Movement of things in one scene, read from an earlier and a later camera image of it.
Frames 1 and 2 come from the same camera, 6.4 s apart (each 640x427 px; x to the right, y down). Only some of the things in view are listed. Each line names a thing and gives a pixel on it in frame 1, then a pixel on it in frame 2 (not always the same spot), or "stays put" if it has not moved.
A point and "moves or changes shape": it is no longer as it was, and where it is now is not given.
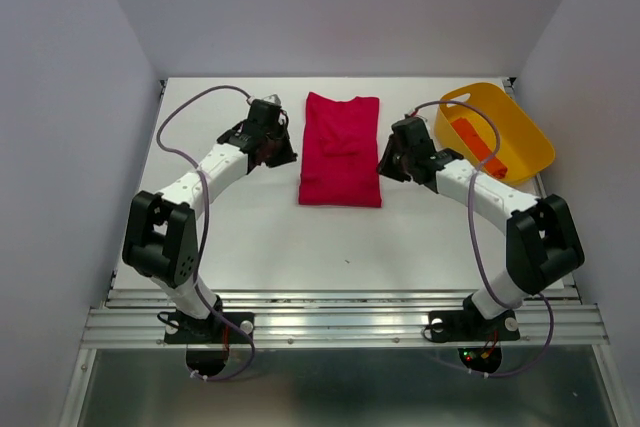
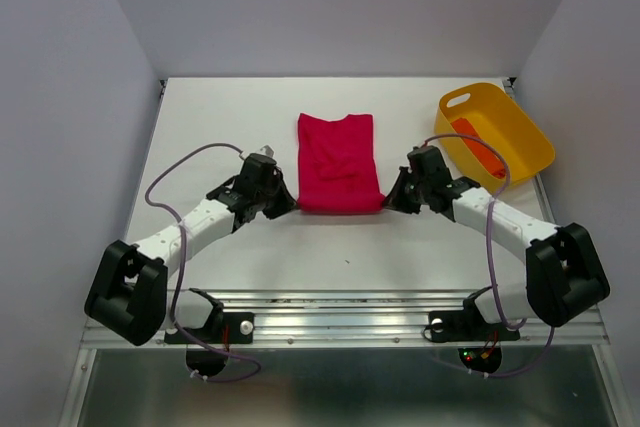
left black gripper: (288, 156) to (285, 202)
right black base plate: (471, 326) stays put
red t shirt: (340, 152) moves or changes shape
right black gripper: (385, 167) to (396, 198)
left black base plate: (181, 329) stays put
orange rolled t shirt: (489, 163) stays put
